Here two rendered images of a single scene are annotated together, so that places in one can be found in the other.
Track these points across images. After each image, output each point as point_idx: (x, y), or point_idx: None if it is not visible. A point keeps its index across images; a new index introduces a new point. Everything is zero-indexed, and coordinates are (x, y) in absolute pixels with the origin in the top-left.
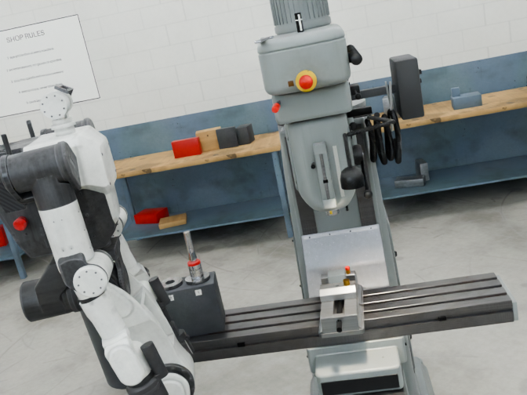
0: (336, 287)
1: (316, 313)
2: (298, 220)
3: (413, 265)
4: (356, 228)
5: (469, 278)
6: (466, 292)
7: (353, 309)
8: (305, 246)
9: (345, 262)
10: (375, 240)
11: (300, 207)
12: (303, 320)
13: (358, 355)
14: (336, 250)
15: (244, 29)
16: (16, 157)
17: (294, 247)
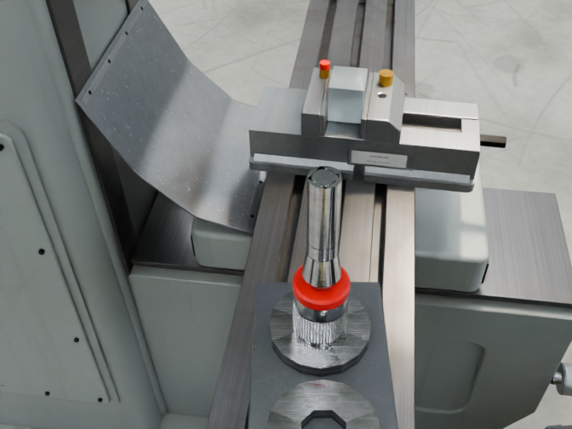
0: (390, 97)
1: (354, 189)
2: (59, 58)
3: None
4: (128, 21)
5: (318, 10)
6: (368, 20)
7: (455, 105)
8: (99, 120)
9: (163, 106)
10: (159, 31)
11: (57, 10)
12: (374, 213)
13: (428, 192)
14: (139, 90)
15: None
16: None
17: (18, 159)
